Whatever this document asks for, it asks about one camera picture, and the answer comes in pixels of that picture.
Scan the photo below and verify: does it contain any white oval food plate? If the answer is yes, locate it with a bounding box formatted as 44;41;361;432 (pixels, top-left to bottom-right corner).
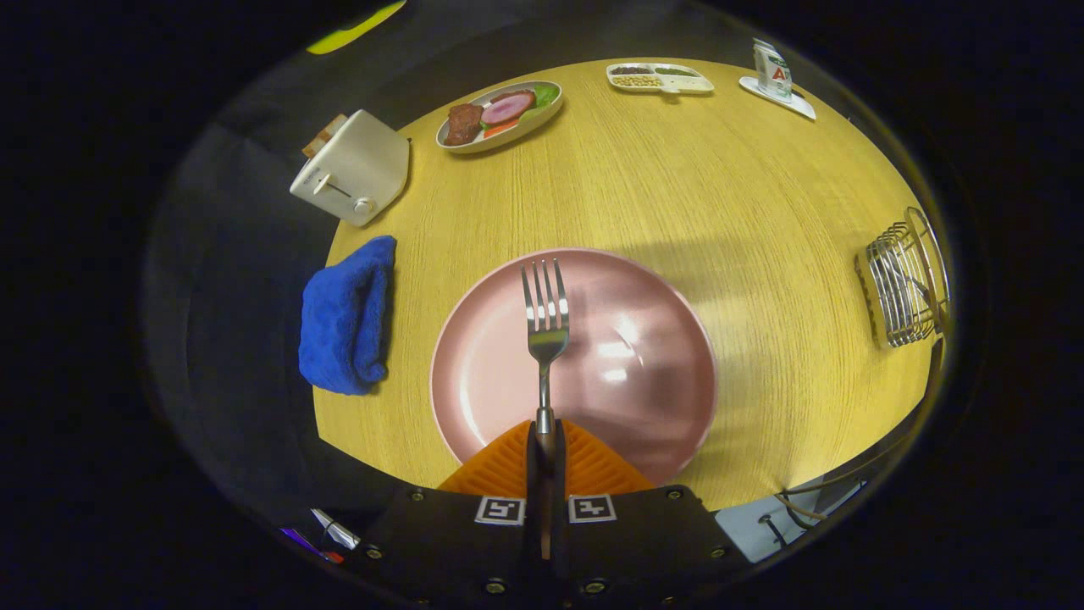
435;80;564;155

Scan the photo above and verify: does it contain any metal fork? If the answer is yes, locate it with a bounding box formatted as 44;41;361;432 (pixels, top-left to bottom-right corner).
519;258;571;560

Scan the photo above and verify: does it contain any blue towel cloth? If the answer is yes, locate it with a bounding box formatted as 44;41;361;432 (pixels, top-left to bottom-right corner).
297;235;398;397

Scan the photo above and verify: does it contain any metal wire dish rack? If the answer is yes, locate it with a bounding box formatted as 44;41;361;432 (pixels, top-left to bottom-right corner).
854;206;952;351

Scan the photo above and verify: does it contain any black cable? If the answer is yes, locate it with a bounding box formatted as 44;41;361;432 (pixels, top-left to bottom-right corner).
777;407;928;496

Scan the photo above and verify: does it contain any beige cable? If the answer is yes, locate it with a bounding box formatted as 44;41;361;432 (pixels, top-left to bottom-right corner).
775;481;869;519

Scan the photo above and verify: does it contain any white bottle green label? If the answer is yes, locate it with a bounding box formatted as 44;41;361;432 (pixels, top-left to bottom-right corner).
752;37;794;103

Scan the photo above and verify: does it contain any white toaster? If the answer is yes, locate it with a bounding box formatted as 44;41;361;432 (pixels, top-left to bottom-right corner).
289;108;412;228

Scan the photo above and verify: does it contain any brown meat piece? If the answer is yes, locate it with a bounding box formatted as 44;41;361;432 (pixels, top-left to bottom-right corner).
445;103;484;147

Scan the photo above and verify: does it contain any white divided snack tray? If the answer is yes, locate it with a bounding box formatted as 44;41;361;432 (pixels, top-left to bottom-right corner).
606;61;715;95

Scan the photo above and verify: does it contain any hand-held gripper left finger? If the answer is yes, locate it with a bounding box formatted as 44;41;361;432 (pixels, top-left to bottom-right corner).
351;421;543;604

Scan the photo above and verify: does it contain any pink ham slice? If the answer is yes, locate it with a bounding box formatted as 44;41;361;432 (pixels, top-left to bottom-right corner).
480;89;537;126

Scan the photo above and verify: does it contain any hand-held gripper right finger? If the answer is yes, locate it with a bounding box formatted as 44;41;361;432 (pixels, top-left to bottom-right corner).
555;419;752;604

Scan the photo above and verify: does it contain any pink round plate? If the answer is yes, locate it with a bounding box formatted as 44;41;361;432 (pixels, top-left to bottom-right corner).
429;247;719;486

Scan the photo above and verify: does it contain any white square coaster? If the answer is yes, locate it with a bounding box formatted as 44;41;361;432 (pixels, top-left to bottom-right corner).
738;75;817;121

